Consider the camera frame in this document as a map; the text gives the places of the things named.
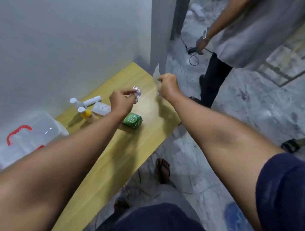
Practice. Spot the person's left hand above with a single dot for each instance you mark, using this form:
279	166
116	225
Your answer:
120	102

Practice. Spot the person's right hand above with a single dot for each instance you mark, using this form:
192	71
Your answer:
169	86

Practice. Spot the person's right fingers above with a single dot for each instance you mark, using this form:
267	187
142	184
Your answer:
161	82

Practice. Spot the person's left fingers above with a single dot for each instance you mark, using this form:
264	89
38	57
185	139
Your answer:
128	92

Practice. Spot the silver foil blister pack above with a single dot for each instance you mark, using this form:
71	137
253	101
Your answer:
137	93

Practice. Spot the clear plastic wrapper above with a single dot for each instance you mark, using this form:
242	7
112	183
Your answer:
156	73

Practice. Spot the person's right forearm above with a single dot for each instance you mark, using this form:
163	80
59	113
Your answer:
221	147

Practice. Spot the person's left forearm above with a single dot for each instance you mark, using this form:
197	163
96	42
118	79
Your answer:
62	164

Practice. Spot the green cardboard box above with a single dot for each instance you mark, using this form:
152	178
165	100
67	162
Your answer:
132	120

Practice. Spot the white tube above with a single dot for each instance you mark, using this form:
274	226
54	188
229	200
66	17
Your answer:
92	100

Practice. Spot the black handheld device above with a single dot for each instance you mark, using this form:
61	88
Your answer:
191	50

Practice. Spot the yellow bottle with white cap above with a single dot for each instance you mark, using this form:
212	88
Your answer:
86	114

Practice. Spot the clear white-capped spray bottle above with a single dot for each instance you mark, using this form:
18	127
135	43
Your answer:
76	102

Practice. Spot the silver wristwatch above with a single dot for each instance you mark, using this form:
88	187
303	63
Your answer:
205	33

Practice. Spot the person's right sandalled foot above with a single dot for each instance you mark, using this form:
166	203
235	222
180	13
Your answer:
163	171

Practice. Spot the person's sandalled foot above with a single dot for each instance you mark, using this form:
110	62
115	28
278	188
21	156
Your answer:
121	205
163	171

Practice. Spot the person's left sandalled foot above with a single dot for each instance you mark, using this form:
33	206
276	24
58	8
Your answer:
121	205

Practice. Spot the person's navy shirt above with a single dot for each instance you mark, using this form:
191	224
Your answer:
283	192

